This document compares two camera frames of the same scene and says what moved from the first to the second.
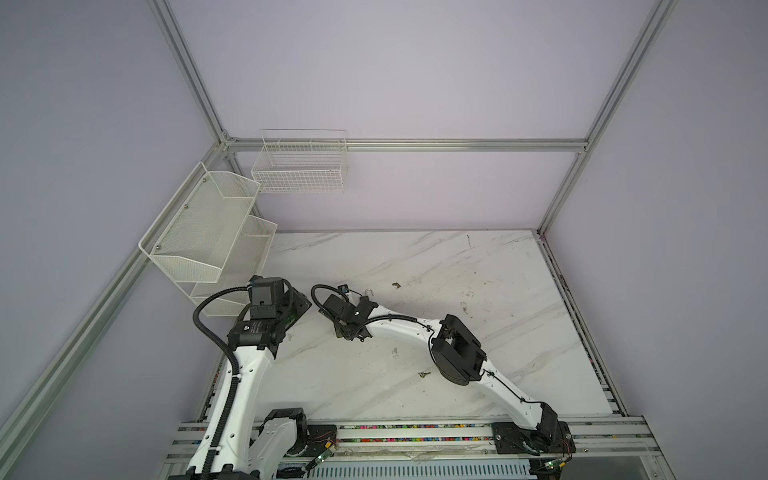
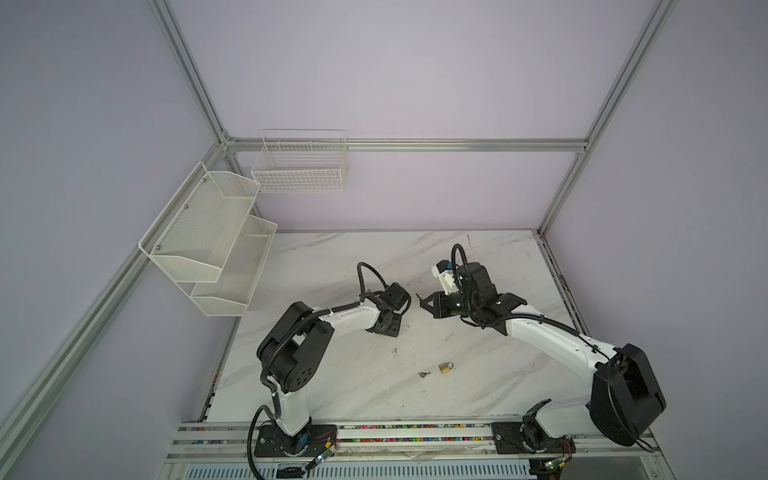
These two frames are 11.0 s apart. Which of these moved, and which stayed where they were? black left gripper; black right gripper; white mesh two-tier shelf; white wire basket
Moved: black right gripper; black left gripper
Stayed: white wire basket; white mesh two-tier shelf
